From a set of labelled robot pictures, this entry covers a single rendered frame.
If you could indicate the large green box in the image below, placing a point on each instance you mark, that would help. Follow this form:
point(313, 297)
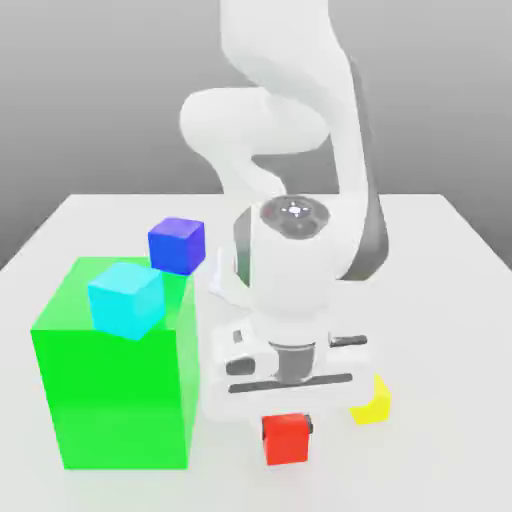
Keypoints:
point(116, 396)

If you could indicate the small blue cube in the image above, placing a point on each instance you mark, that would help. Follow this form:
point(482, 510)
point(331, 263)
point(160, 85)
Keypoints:
point(176, 246)

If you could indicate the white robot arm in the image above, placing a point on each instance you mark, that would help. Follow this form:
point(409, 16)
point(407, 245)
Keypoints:
point(288, 264)

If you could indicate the small yellow cube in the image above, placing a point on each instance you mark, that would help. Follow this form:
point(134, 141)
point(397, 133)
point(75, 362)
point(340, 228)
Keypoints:
point(374, 408)

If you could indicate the small cyan cube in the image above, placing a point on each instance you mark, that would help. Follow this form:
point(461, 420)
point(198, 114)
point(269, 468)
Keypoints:
point(126, 300)

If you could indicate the small red cube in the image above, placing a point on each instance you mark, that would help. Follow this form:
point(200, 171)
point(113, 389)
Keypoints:
point(286, 440)

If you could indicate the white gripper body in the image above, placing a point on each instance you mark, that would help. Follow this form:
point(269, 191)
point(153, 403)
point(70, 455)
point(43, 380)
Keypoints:
point(240, 404)

